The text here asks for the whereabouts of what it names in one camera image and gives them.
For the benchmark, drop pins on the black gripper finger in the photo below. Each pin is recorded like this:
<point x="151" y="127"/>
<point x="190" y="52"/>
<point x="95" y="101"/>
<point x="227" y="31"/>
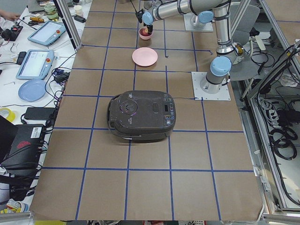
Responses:
<point x="150" y="28"/>

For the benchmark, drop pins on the red apple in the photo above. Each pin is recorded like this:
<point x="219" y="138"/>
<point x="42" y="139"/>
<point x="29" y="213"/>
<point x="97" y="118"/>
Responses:
<point x="144" y="32"/>

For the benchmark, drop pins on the pink bowl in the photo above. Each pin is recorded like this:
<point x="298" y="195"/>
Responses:
<point x="145" y="37"/>

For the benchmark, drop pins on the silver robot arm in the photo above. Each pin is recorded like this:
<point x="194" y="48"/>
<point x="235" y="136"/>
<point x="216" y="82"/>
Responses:
<point x="202" y="18"/>
<point x="155" y="10"/>

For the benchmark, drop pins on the pink plate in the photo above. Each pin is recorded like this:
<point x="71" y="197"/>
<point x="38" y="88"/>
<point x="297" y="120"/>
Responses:
<point x="144" y="56"/>

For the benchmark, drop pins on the steel bowl on chair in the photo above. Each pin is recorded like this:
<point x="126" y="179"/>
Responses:
<point x="240" y="53"/>

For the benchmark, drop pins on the light blue plate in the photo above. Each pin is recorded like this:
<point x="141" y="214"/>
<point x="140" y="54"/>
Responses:
<point x="32" y="90"/>

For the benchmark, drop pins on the dark grey rice cooker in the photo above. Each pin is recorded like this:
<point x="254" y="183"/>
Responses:
<point x="141" y="115"/>

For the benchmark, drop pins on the grey office chair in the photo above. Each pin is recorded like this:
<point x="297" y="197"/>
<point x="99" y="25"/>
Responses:
<point x="245" y="69"/>

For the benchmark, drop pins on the blue teach pendant far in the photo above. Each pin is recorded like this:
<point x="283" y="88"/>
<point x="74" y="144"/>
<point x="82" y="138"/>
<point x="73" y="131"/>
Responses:
<point x="47" y="34"/>

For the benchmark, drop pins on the blue teach pendant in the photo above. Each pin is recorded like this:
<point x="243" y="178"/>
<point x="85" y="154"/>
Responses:
<point x="47" y="34"/>
<point x="36" y="65"/>

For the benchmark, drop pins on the blue teach pendant near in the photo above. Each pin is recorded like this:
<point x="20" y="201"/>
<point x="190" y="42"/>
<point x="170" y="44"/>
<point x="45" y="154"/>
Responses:
<point x="36" y="65"/>

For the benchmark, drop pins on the black power adapter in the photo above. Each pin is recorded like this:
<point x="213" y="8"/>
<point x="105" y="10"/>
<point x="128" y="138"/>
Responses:
<point x="37" y="113"/>

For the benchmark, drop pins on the yellow tape roll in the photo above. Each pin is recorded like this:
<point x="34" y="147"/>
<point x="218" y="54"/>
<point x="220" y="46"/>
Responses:
<point x="7" y="114"/>

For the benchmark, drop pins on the black laptop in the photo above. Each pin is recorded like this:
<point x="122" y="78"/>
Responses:
<point x="20" y="147"/>

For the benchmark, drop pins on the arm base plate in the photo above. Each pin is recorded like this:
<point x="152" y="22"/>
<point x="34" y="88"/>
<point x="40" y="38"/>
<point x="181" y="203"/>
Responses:
<point x="203" y="90"/>
<point x="189" y="27"/>

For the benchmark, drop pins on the aluminium frame post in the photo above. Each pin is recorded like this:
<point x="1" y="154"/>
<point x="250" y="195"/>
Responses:
<point x="68" y="22"/>

